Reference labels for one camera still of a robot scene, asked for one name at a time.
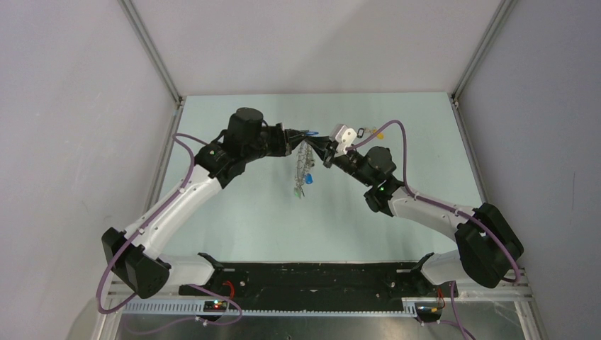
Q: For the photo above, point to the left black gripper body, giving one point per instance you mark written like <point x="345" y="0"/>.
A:
<point x="273" y="142"/>

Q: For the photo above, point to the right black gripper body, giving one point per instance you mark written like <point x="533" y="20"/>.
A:
<point x="349" y="163"/>

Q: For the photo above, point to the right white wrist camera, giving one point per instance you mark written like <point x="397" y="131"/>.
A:
<point x="342" y="136"/>

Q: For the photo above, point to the black key tag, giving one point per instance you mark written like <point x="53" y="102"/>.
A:
<point x="360" y="132"/>

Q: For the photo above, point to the yellow key tag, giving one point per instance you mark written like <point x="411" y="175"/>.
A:
<point x="376" y="133"/>

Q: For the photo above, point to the left aluminium frame post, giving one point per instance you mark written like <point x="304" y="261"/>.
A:
<point x="140" y="30"/>

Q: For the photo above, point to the large metal keyring with clips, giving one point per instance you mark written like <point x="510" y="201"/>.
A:
<point x="305" y="163"/>

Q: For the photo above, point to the aluminium frame post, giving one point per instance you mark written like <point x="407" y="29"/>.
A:
<point x="493" y="29"/>
<point x="140" y="30"/>

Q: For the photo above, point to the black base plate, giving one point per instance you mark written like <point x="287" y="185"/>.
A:
<point x="326" y="284"/>

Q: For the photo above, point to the right aluminium frame post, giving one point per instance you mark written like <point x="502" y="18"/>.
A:
<point x="493" y="29"/>

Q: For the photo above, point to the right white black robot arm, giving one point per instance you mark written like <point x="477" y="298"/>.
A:
<point x="487" y="249"/>

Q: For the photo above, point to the grey slotted cable duct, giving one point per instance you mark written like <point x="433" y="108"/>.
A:
<point x="207" y="308"/>

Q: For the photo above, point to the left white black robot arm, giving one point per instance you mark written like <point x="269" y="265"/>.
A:
<point x="135" y="255"/>

